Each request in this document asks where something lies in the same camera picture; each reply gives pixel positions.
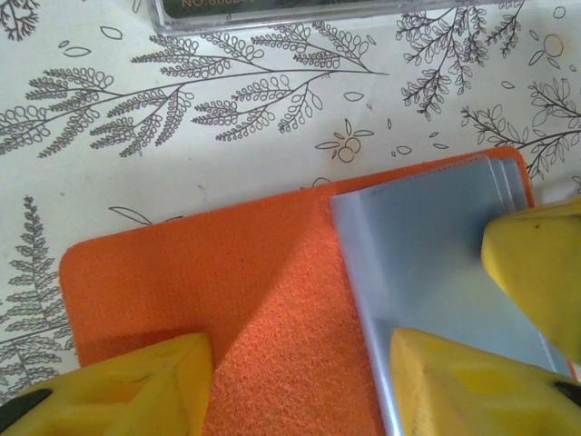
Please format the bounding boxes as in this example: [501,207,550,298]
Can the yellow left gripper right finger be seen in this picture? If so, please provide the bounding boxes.
[389,328,581,436]

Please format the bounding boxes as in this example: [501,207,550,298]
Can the orange felt card holder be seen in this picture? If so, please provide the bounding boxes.
[58,145,580,436]

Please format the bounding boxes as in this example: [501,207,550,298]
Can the floral tablecloth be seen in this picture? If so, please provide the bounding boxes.
[0,0,581,405]

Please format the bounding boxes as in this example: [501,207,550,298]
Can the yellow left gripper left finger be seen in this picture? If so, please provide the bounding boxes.
[0,332,214,436]

